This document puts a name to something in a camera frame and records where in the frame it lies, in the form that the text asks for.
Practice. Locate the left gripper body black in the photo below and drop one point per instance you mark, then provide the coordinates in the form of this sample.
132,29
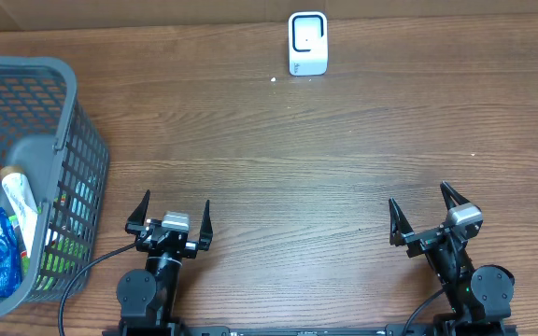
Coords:
191,251

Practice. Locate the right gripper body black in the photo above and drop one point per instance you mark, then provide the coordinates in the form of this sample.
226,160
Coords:
422,241

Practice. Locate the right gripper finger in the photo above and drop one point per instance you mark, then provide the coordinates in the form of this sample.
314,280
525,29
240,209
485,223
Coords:
400,229
451,197

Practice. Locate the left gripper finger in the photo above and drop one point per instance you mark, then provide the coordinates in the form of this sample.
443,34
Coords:
206,230
136,221

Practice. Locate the green snack bag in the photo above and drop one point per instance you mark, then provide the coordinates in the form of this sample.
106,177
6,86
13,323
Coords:
63,246

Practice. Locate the white tube with gold cap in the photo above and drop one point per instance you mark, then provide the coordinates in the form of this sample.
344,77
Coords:
16,186

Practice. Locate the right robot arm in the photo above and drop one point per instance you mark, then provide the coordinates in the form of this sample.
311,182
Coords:
479,298

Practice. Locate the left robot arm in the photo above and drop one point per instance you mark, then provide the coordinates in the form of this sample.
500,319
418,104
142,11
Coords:
147,296

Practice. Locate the white barcode scanner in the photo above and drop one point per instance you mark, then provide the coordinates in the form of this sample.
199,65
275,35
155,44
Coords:
308,43

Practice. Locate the blue snack packet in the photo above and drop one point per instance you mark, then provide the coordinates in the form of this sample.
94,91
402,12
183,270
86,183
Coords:
10,259

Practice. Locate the grey plastic shopping basket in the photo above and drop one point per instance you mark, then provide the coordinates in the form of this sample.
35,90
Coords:
45,131

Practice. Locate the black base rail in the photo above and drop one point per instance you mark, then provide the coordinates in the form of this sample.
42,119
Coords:
389,330

